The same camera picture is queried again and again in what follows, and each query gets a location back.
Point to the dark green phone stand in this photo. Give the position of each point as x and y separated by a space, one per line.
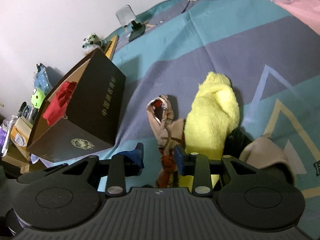
127 17

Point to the purple plastic packet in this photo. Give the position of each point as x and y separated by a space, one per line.
3 136

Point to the small tan carton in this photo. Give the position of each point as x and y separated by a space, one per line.
21 135

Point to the red cloth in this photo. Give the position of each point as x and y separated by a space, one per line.
60 102

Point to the black cloth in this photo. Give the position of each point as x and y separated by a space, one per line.
237 140

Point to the dark brown cardboard box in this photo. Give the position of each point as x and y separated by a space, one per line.
95 100

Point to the grey knitted cloth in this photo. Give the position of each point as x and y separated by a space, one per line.
25 110

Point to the striped teal purple bedsheet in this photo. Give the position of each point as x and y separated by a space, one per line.
225 42

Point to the panda plush toy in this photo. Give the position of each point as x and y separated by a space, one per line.
92 41

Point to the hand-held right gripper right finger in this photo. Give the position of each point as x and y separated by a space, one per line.
178 160

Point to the pink folded cloth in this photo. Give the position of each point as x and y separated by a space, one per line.
300 12

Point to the beige patterned scarf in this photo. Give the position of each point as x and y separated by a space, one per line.
165 127

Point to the beige cloth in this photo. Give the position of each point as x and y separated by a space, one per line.
265 152

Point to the green frog plush toy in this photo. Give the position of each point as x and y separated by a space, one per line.
37 97

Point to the yellow fluffy towel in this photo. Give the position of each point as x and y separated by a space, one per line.
212 120

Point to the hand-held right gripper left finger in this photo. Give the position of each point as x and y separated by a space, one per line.
140 155

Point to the blue plastic bag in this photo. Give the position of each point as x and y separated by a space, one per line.
42 77

